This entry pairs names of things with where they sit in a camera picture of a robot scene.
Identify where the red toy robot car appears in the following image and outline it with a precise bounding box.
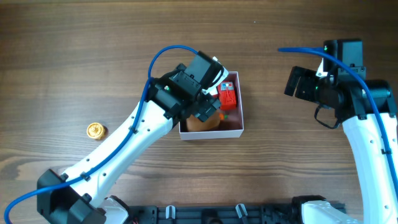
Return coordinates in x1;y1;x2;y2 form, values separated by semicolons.
217;82;237;111

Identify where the left blue cable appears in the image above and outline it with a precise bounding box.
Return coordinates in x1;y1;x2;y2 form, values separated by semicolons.
3;44;200;224

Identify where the gold spinning top toy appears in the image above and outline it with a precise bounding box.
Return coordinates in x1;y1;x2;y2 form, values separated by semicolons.
86;123;106;140

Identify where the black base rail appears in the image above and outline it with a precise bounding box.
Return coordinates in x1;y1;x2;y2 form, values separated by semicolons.
124;202;348;224

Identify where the brown plush toy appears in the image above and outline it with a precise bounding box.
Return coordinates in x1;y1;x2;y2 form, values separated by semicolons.
186;112;229;132

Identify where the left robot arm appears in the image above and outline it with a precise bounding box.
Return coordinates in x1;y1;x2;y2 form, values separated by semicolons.
37;51;228;224

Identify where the white box pink interior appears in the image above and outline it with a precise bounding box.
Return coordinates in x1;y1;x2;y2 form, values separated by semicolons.
179;72;244;141

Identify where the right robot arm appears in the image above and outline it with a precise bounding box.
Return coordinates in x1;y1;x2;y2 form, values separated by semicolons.
281;39;397;223

